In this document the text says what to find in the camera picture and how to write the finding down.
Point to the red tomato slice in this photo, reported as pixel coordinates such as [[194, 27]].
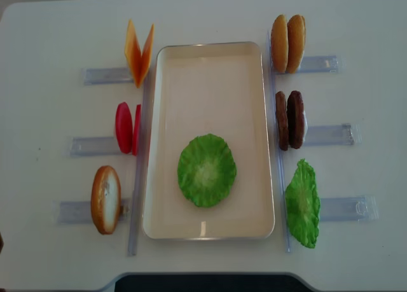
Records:
[[136, 130], [123, 128]]

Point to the green lettuce leaf on tray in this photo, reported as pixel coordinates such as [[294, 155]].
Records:
[[206, 170]]

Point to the left brown meat patty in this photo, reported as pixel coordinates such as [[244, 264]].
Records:
[[282, 122]]

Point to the right dark meat patty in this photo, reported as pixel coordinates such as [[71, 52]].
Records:
[[296, 120]]

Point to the right orange cheese slice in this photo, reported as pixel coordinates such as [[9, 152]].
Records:
[[146, 56]]

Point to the orange cheese slice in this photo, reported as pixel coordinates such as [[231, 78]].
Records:
[[132, 52], [146, 56]]

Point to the left orange cheese slice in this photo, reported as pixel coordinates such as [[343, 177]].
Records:
[[132, 52]]

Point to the bread slice with white face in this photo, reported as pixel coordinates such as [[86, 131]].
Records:
[[106, 200]]

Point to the upright green lettuce leaf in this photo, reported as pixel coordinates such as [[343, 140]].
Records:
[[303, 205]]

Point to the cream rectangular serving tray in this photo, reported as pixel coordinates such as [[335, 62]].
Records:
[[207, 89]]

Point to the left golden bun slice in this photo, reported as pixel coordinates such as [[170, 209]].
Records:
[[279, 44]]

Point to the golden bun slice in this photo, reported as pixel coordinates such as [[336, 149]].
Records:
[[279, 44], [296, 31]]

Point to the right golden bun slice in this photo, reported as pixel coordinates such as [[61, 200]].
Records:
[[296, 31]]

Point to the left clear acrylic rack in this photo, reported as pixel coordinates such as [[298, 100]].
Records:
[[68, 212]]

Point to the clear acrylic rack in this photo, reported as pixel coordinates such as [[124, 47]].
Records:
[[68, 212], [359, 208]]

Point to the right clear acrylic rack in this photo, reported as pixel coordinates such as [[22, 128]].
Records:
[[359, 208]]

